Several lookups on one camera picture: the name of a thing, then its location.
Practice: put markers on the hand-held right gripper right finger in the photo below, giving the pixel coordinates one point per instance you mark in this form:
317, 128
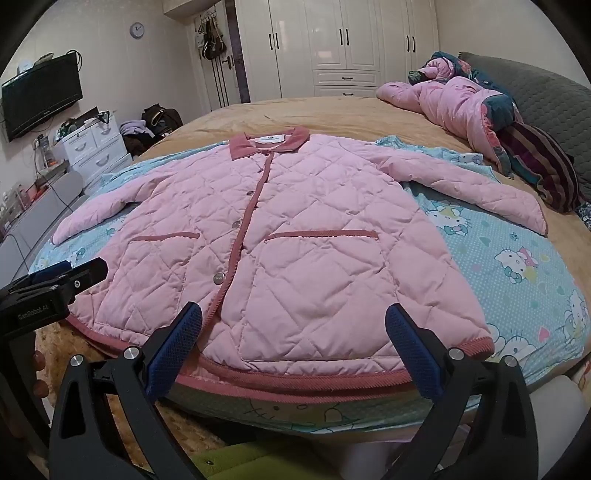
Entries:
411, 346

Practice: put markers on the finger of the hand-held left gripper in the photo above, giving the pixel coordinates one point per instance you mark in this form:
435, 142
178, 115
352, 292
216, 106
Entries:
87, 274
48, 272

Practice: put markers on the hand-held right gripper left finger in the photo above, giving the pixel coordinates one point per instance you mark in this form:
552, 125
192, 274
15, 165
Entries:
178, 341

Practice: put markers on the pink quilted jacket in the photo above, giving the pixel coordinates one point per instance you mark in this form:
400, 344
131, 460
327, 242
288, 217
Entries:
300, 230

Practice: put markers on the pale purple clothes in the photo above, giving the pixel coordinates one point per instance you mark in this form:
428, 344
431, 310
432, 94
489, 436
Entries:
133, 127

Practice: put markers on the person's left hand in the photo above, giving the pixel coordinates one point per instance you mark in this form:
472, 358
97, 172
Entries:
39, 371

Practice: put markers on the grey low cabinet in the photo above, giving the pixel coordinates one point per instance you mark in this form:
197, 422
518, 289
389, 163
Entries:
41, 212

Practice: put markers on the white drawer cabinet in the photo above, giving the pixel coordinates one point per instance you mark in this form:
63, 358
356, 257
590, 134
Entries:
97, 147

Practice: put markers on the blue cartoon print sheet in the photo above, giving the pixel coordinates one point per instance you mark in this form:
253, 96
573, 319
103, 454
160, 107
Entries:
508, 240

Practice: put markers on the person's green clothing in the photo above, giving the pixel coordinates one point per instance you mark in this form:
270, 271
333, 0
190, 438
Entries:
258, 461

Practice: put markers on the dark brown bag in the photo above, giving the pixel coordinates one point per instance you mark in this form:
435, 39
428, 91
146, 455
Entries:
161, 120

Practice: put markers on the black flat television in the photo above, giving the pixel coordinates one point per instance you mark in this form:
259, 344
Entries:
41, 99

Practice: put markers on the small white router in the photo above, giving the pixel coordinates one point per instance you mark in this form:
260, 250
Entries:
26, 66

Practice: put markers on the dark striped pillow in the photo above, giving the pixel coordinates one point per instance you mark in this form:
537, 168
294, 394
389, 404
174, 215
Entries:
540, 157

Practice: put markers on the white door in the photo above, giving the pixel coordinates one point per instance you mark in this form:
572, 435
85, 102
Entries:
231, 83

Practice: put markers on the pink floral quilt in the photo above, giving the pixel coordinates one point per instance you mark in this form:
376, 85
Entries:
452, 106

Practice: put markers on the bed with tan bedspread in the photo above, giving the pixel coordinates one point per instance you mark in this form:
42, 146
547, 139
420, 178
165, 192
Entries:
323, 115

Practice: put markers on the hanging dark bags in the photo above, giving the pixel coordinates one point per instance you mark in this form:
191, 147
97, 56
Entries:
212, 44

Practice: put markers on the grey quilted headboard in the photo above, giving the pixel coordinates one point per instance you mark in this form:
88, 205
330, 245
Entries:
545, 92

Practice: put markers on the white wardrobe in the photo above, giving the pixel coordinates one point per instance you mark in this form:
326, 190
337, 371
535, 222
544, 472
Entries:
323, 41

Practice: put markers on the round wall clock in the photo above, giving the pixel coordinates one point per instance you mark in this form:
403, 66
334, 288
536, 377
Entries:
137, 30

